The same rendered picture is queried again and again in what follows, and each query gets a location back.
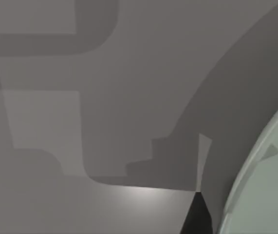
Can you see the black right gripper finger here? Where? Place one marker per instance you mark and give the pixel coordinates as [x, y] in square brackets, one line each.
[197, 217]

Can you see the pale green round plate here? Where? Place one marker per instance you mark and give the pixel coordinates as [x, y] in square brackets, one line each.
[265, 195]

